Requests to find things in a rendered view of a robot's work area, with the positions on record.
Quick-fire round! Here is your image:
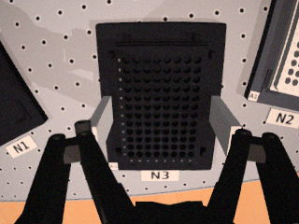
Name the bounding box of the white n2 label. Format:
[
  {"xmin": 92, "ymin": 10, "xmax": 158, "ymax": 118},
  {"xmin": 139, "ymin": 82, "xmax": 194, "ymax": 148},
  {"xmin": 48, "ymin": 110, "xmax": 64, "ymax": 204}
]
[{"xmin": 265, "ymin": 108, "xmax": 299, "ymax": 129}]

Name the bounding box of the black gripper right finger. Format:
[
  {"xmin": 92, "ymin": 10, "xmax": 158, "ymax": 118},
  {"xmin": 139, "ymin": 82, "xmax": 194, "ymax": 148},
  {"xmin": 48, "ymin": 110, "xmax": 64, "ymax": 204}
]
[{"xmin": 199, "ymin": 96, "xmax": 299, "ymax": 224}]

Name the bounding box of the white n1 label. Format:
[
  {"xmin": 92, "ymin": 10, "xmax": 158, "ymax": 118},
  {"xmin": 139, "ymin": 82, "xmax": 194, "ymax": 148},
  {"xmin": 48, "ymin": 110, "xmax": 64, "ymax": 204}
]
[{"xmin": 6, "ymin": 134, "xmax": 38, "ymax": 158}]

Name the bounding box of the white label reading n3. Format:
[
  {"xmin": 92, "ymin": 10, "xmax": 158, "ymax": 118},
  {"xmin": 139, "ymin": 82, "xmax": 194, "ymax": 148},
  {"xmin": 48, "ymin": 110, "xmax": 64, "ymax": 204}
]
[{"xmin": 141, "ymin": 171, "xmax": 178, "ymax": 181}]

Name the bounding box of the black well plate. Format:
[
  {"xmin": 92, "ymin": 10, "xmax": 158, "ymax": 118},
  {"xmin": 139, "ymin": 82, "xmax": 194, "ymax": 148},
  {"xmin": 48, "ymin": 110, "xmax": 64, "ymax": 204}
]
[{"xmin": 115, "ymin": 42, "xmax": 209, "ymax": 164}]

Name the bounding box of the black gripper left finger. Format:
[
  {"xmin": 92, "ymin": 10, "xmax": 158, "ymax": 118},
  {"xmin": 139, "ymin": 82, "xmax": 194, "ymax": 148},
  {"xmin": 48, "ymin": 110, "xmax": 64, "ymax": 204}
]
[{"xmin": 14, "ymin": 96, "xmax": 146, "ymax": 224}]

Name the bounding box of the white well plate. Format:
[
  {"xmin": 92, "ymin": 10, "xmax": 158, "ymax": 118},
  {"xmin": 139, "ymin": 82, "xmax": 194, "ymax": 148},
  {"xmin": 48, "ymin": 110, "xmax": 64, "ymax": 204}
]
[{"xmin": 267, "ymin": 0, "xmax": 299, "ymax": 96}]

